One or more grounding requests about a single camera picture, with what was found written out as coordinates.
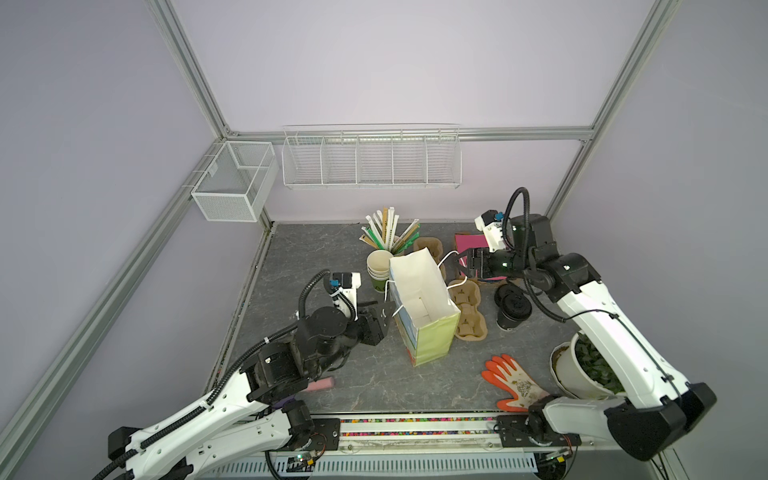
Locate brown pulp cup carrier stack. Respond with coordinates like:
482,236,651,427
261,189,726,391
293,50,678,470
412,237,446,280

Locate green white paper bag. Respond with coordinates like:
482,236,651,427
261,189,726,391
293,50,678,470
387,249,460,367

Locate bundle of wrapped straws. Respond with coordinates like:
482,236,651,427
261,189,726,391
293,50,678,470
359,207,421,256

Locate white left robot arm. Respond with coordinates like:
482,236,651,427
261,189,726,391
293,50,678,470
95,269,399,479

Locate paper cups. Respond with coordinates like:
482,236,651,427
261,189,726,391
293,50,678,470
366,250,393,293

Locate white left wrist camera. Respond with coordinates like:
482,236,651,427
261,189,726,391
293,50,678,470
329,272,361,321

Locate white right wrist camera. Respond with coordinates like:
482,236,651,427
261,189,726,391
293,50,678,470
474,210,506,252

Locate stack of black cup lids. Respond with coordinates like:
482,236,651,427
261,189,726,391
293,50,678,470
494,283,532,331

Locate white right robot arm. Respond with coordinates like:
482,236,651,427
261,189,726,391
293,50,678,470
459,187,717,461

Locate small white wire basket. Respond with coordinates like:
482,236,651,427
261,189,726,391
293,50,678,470
192,141,279,223

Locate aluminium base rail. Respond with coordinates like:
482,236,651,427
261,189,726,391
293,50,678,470
158,410,688,480

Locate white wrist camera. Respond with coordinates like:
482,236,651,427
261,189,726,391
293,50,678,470
329,272,361,321
474,210,506,252

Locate potted green plant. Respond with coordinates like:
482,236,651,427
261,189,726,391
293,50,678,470
549,332,626,400

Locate orange white work glove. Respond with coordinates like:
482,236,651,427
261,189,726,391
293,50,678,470
481,354,550,413

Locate long white wire shelf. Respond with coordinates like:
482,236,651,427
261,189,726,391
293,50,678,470
282,124,463,189

